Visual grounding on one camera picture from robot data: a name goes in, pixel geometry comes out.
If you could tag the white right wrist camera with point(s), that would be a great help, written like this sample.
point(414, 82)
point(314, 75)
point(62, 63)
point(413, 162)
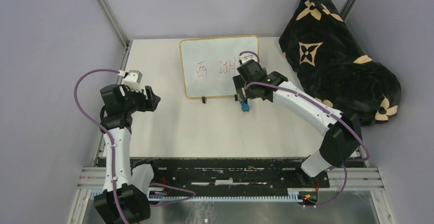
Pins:
point(246, 57)

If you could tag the small electronics board with led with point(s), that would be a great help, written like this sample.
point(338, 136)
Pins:
point(309, 199)

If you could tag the black floral plush blanket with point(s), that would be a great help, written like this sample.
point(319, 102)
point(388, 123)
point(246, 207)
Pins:
point(333, 68)

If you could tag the left aluminium frame post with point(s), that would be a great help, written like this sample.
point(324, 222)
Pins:
point(112, 20)

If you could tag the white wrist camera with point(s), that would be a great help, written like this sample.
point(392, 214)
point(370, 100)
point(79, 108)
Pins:
point(246, 57)
point(132, 80)

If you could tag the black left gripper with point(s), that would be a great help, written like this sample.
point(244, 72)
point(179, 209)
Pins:
point(150, 104)

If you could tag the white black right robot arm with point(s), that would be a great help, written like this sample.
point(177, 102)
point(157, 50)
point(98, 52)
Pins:
point(341, 133)

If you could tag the blue eraser cloth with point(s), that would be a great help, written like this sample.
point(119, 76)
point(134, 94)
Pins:
point(245, 106)

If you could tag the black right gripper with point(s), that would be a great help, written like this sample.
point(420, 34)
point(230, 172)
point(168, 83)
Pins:
point(250, 94)

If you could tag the grey toothed cable rail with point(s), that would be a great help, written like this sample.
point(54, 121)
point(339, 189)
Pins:
point(291, 197)

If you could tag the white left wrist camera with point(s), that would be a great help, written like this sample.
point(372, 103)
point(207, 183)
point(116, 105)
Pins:
point(132, 80)

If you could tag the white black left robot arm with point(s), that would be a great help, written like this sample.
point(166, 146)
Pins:
point(121, 201)

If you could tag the yellow framed whiteboard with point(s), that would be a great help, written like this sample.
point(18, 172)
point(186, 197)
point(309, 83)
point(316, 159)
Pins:
point(209, 64)

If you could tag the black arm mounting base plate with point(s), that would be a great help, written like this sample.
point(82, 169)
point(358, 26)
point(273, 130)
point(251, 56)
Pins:
point(225, 177)

